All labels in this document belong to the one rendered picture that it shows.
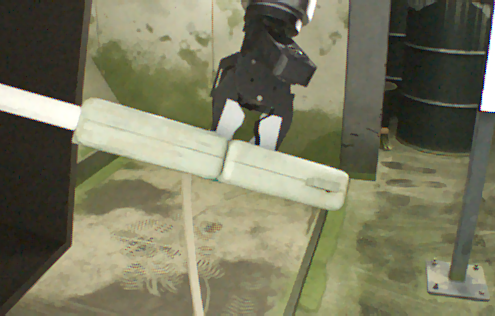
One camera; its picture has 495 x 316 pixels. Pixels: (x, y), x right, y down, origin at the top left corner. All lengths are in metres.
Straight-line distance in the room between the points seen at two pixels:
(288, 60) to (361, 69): 1.86
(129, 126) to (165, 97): 2.16
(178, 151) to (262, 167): 0.09
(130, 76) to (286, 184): 2.22
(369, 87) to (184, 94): 0.93
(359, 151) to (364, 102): 0.24
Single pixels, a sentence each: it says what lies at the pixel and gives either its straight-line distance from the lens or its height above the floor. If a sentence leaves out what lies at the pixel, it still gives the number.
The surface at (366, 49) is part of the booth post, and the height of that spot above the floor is 0.64.
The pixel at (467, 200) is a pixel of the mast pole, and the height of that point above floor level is 0.32.
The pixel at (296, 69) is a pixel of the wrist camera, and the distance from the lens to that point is 0.52.
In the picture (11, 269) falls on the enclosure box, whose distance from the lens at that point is 1.01.
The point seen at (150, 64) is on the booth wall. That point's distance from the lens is 2.66.
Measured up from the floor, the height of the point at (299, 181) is 0.76.
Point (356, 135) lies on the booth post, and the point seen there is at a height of 0.23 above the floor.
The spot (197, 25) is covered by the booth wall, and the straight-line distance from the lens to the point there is 2.52.
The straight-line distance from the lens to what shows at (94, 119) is 0.50.
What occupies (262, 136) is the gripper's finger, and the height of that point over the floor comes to 0.79.
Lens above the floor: 0.98
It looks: 21 degrees down
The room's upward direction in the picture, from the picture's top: straight up
